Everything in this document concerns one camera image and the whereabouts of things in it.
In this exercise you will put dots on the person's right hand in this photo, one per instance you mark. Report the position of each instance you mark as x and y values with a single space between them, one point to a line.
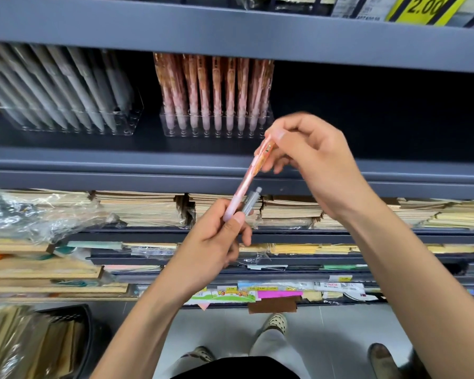
324 165

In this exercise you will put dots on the person's left hand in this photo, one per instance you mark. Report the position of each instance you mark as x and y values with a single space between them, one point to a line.
205 248

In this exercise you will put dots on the person's right thumb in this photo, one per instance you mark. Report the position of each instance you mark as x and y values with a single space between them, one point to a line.
290 125

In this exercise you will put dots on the person's left thumb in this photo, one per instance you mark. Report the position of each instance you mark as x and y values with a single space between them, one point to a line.
232 228

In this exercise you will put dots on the grey translucent single pen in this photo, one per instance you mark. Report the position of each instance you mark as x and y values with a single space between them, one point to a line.
252 200

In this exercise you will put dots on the pink single pen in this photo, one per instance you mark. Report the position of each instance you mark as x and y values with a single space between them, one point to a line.
247 181

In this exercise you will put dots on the person's right forearm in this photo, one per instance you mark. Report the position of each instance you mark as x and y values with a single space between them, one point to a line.
414 288

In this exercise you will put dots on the person's left forearm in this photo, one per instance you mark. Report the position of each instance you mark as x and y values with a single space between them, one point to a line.
142 335

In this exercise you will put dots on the stack of kraft notebooks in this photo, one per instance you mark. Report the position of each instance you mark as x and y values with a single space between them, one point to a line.
209 203
290 211
442 215
142 209

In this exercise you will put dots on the thin row of flat notebooks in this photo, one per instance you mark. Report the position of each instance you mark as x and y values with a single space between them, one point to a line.
308 248

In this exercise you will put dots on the pink paper sheet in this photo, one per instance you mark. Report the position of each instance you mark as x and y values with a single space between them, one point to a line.
278 294

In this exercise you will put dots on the row of pink packaged pens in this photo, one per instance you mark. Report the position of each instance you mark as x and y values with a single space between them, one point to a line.
217 90

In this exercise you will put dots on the brown paper sheet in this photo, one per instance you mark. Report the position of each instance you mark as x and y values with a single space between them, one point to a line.
272 305

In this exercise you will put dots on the person's patterned shoe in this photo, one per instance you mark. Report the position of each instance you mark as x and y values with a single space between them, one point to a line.
275 322
202 353

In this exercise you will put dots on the grey metal shelving unit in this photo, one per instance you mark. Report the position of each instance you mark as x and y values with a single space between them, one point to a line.
221 35

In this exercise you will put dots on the clear acrylic pen holder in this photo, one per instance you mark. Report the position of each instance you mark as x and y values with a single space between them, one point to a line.
173 128
126 122

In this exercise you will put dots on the row of colourful paper packs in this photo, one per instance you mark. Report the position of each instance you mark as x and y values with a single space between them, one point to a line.
339 288

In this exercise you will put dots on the person's light grey trousers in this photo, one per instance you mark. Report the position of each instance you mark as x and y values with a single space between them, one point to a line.
272 347

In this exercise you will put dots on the white price label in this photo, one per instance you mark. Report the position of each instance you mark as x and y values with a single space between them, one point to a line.
359 5

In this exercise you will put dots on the person's black shirt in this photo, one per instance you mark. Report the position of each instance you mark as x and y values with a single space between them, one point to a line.
237 369

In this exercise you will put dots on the yellow price tag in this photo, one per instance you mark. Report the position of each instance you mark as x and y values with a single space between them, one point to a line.
426 7

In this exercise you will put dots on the black plastic basket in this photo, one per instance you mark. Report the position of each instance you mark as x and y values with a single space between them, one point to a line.
83 335

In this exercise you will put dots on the plastic-wrapped notebook stack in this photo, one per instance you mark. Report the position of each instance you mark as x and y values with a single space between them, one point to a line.
31 213

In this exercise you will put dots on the stack of thick kraft sketchbooks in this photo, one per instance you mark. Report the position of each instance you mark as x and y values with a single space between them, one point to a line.
35 272

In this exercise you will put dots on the row of grey packaged pens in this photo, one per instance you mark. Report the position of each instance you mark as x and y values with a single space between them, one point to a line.
59 86

